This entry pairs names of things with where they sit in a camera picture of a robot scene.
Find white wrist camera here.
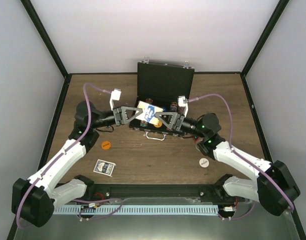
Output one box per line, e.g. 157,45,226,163
177,95,189,117
109,88,122,110

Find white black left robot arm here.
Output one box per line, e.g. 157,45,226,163
11,100,143,229

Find light blue slotted cable duct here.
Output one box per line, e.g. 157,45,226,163
54,205,219,216

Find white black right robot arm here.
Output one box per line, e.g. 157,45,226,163
155,111,301,216

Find black front mounting rail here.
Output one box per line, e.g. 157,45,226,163
55,183,290,203

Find white dealer button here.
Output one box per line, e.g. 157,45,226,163
199,158,210,168

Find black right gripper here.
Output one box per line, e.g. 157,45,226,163
155,111,206,139

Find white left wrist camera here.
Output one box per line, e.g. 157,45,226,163
109,88,122,110

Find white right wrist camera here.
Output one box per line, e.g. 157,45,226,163
177,95,189,117

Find blue white card deck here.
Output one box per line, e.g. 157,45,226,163
93,159,116,177

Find black poker chip case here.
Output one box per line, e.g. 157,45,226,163
129,57,195,141

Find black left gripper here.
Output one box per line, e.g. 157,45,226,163
91,105,144,129

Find tall poker chip row left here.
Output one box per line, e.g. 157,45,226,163
138,98,154,128

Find blue yellow card deck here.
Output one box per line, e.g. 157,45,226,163
136,101,164,125

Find orange round button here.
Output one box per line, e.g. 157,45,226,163
154,122,163,128
101,141,111,150

